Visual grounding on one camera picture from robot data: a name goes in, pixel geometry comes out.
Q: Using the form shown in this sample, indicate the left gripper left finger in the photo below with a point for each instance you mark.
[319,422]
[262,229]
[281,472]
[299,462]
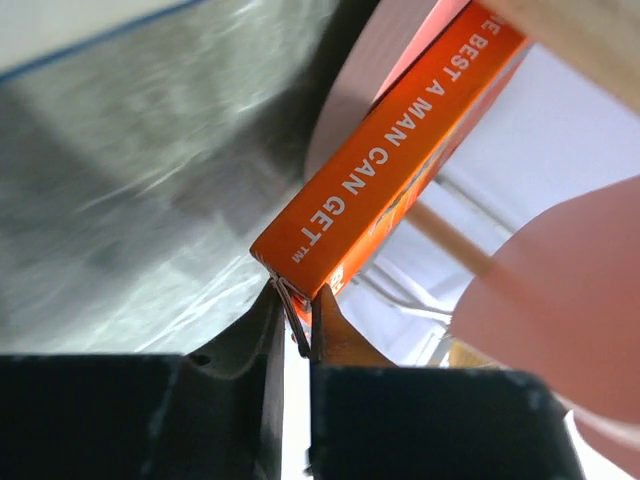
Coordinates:
[215,413]

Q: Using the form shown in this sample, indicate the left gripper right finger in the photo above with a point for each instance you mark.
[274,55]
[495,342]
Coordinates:
[372,419]

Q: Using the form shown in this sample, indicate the orange Gillette box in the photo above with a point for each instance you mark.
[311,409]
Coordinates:
[352,203]

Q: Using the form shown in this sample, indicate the pink three-tier shelf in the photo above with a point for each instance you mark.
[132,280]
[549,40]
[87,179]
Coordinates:
[555,161]

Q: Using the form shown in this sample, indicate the blue razor box upper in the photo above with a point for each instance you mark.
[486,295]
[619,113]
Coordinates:
[35,33]

